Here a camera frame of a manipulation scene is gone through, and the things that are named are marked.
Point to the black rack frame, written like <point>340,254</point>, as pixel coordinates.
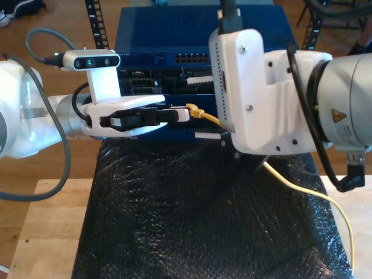
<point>97,26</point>

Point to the blue network switch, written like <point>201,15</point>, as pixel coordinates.
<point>162,32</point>

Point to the black metal stool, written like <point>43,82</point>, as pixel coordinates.
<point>343,27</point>

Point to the black bubble wrap mat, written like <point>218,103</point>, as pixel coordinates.
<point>174,232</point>

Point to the blue rack base panel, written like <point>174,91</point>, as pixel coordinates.
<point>180,135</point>

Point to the person's foot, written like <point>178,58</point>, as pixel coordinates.
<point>29,7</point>
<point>3,19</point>

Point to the person's leg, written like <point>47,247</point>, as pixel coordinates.
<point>359,48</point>

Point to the black rack server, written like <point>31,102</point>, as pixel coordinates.
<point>145,84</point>

